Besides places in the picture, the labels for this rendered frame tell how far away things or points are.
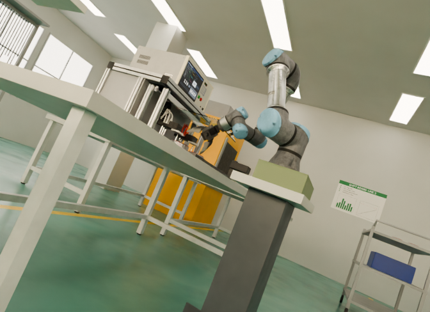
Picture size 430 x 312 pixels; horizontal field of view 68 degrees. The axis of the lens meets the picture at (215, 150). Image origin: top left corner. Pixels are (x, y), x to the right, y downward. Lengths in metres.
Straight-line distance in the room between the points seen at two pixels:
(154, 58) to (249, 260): 1.32
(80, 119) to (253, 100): 6.97
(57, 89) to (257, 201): 0.87
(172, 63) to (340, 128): 5.71
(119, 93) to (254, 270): 1.20
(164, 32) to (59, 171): 5.67
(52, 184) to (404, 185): 6.69
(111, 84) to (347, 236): 5.78
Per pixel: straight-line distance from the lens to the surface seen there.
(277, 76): 1.60
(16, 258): 1.01
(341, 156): 7.14
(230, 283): 1.42
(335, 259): 6.92
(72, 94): 0.94
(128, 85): 1.90
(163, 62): 2.02
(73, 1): 1.70
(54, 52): 9.16
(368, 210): 6.99
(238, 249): 1.40
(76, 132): 0.95
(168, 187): 5.77
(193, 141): 2.07
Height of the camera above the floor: 0.61
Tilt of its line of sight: 8 degrees up
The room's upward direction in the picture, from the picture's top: 22 degrees clockwise
